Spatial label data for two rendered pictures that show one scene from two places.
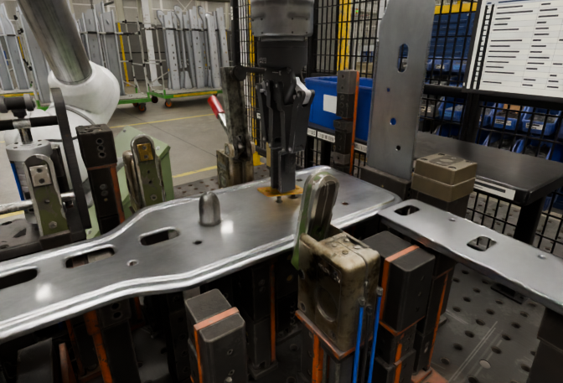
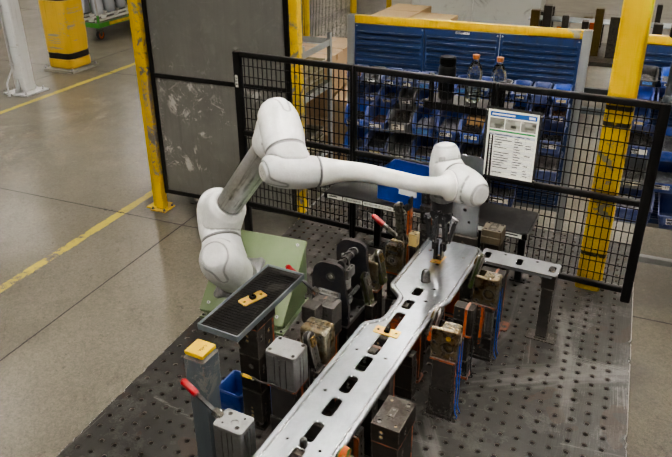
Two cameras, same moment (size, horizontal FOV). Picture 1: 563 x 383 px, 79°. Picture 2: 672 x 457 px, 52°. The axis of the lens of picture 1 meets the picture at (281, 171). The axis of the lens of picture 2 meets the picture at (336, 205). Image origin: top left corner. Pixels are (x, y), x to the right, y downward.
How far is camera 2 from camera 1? 2.10 m
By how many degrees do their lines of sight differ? 27
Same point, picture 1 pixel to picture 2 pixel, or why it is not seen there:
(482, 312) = (510, 292)
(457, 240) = (511, 263)
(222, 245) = (443, 287)
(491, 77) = (495, 169)
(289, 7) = not seen: hidden behind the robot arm
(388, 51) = not seen: hidden behind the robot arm
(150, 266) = (432, 300)
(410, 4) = (471, 160)
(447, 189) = (498, 241)
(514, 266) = (531, 267)
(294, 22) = not seen: hidden behind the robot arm
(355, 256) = (497, 277)
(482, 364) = (518, 312)
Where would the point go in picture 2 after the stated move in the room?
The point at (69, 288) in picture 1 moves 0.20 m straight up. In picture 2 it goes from (421, 312) to (424, 259)
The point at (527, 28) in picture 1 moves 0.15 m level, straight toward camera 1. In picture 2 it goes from (510, 149) to (515, 162)
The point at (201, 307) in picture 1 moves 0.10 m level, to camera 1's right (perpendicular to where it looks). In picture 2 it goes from (460, 305) to (484, 297)
